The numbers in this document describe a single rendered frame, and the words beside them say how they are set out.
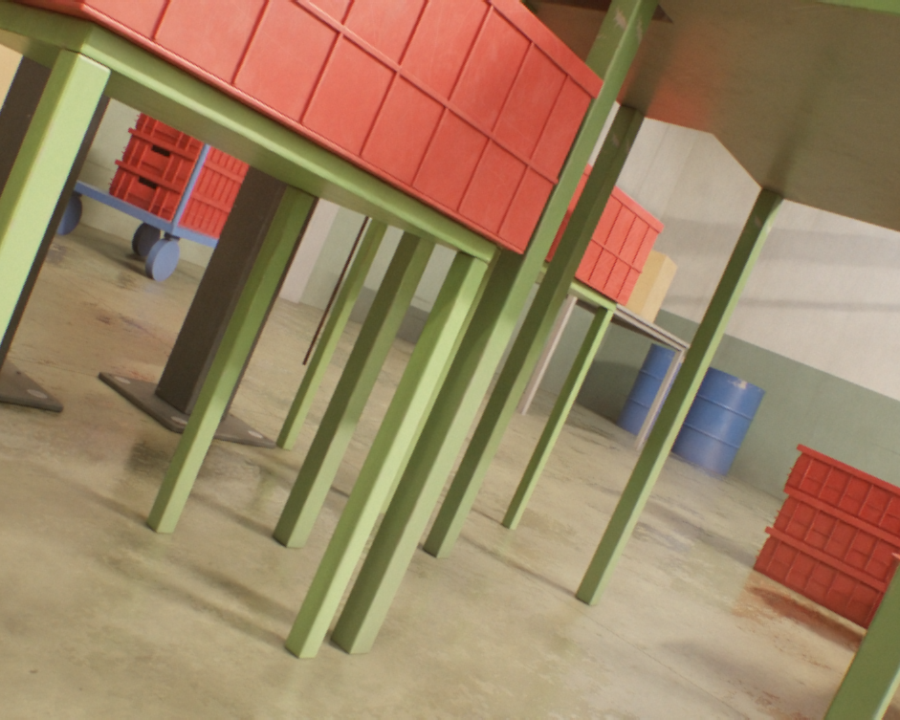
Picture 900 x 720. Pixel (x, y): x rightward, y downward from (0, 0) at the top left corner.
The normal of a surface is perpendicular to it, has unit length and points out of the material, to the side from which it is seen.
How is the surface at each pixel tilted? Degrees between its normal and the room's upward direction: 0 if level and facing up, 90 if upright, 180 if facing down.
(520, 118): 90
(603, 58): 90
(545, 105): 90
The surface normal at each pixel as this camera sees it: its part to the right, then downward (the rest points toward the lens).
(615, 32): -0.59, -0.20
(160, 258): 0.88, 0.40
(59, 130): 0.70, 0.36
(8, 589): 0.40, -0.91
